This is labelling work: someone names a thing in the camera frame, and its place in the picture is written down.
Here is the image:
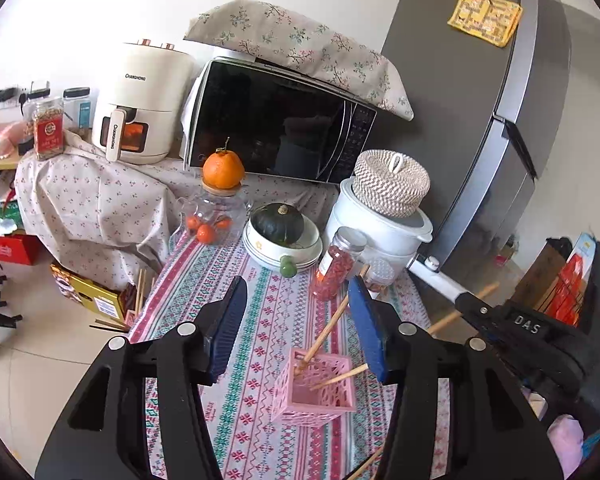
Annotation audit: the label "yellow cardboard box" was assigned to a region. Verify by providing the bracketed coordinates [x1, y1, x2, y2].
[50, 263, 126, 322]

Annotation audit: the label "pink perforated utensil holder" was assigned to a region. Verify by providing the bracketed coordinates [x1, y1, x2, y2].
[271, 348, 356, 428]

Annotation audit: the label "small labelled spice jar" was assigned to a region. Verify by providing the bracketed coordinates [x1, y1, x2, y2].
[364, 258, 396, 298]

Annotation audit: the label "red box on floor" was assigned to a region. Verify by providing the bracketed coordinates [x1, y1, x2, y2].
[0, 234, 42, 266]

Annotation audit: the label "patterned knit tablecloth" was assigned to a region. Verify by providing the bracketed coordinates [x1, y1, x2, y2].
[128, 231, 451, 480]

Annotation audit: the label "jar of red goji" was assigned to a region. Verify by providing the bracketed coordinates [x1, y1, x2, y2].
[311, 226, 367, 301]

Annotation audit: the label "woven basket lid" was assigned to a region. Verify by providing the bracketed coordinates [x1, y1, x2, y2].
[352, 150, 430, 219]

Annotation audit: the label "grey refrigerator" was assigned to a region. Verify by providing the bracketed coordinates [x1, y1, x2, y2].
[367, 0, 571, 278]

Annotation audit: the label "glass jar with tomatoes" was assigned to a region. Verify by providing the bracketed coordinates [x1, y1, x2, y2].
[180, 181, 247, 246]

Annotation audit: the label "stacked white bowls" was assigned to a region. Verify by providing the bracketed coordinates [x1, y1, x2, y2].
[242, 216, 323, 275]

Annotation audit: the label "dark green squash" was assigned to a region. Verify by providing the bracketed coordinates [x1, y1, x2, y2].
[251, 203, 304, 245]

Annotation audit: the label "orange mandarin fruit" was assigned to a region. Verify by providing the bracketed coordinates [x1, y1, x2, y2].
[202, 139, 245, 190]

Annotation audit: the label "red-label snack jar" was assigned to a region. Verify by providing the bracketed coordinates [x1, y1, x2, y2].
[31, 98, 65, 160]

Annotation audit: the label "clear blue-label jar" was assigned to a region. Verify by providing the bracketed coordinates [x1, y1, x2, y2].
[62, 87, 92, 136]

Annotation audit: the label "yellow fridge note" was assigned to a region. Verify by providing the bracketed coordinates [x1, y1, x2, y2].
[448, 0, 524, 48]

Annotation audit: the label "white air fryer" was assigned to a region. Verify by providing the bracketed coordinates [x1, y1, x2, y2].
[92, 39, 195, 165]

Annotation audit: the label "black microwave oven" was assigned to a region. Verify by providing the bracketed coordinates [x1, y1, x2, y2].
[181, 56, 377, 184]

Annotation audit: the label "floral cloth on microwave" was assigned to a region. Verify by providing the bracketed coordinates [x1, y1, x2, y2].
[185, 0, 414, 122]

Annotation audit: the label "white pot with handle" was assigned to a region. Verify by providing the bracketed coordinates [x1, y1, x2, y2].
[324, 176, 481, 306]

